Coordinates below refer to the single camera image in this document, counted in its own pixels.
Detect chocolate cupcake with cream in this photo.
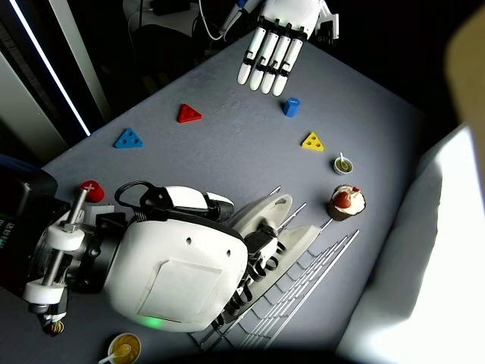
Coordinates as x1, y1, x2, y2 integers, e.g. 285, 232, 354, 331
327, 184, 368, 221

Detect red triangle block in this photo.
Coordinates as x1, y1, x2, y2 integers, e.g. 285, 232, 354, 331
177, 103, 203, 124

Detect blue triangle block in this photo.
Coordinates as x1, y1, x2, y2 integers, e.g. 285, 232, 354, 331
114, 127, 146, 149

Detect chrome wire dish rack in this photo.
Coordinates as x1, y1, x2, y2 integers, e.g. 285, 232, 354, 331
191, 184, 360, 352

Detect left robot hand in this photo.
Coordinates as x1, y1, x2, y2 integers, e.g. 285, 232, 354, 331
236, 0, 323, 96

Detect grey cabinet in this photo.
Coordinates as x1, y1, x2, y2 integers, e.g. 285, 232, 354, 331
0, 49, 69, 162

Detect yellow triangle block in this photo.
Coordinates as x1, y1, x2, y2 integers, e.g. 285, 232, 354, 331
300, 131, 326, 152

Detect glowing white light strip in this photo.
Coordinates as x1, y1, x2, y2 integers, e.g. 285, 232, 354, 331
8, 0, 92, 137

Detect black office chair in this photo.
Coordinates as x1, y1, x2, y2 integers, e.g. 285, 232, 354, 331
127, 0, 202, 90

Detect small white cup green filling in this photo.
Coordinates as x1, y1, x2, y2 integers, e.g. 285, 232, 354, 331
333, 156, 355, 176

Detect white cup yellow pudding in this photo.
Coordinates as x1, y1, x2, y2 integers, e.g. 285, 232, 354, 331
107, 332, 142, 364

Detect white cable with grey plug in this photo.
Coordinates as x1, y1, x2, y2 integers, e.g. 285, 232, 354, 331
198, 0, 250, 42

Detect white plate central leaf print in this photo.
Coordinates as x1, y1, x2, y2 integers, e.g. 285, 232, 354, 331
261, 224, 320, 304

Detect blue hexagonal block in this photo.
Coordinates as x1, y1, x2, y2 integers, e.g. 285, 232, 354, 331
282, 96, 302, 118

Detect white upright post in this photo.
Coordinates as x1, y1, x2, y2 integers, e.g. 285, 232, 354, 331
48, 0, 113, 123

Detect white plate rim leaf prints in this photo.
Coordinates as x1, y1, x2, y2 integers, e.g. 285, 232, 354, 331
229, 193, 295, 243

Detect white plastic spoon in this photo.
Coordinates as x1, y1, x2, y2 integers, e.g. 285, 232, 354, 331
97, 344, 133, 364

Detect red cylinder block white cross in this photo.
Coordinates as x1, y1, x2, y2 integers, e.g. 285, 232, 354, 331
78, 180, 105, 203

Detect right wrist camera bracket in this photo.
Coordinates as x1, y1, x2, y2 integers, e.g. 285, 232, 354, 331
22, 181, 99, 315

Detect tan blurred object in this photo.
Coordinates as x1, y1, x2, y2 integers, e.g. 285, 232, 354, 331
443, 5, 485, 128

